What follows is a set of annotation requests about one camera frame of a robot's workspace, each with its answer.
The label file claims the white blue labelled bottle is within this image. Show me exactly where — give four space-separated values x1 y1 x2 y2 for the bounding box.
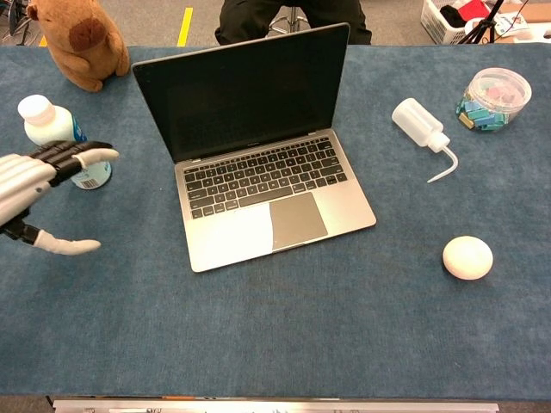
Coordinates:
17 94 113 191

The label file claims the clear jar of binder clips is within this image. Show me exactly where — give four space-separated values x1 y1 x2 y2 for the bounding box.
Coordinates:
456 67 533 133

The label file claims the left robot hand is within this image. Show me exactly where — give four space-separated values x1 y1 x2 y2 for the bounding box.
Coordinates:
0 140 121 256

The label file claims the chrome stool base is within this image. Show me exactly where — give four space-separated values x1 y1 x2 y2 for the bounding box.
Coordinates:
267 3 309 36

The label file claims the white plastic laundry basket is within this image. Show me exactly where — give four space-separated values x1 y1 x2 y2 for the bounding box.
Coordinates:
419 0 496 46

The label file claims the grey open laptop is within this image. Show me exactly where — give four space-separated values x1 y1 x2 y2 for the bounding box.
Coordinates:
131 22 378 274

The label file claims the yellow floor tape strip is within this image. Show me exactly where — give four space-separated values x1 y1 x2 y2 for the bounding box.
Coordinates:
176 7 195 48

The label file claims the brown capybara plush toy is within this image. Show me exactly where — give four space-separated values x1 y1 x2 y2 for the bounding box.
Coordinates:
26 0 131 93

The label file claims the seated person in black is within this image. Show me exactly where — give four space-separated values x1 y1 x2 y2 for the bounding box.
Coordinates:
214 0 373 46

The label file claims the translucent squeeze wash bottle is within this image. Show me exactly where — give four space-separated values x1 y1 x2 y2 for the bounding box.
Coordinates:
391 97 460 184

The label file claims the blue table cloth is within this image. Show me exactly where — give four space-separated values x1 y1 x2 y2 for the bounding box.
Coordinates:
0 42 551 398

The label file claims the white round ball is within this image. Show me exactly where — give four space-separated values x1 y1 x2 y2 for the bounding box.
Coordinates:
442 235 494 281

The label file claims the black tripod stand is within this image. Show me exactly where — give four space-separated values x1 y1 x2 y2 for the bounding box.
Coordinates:
465 0 505 45

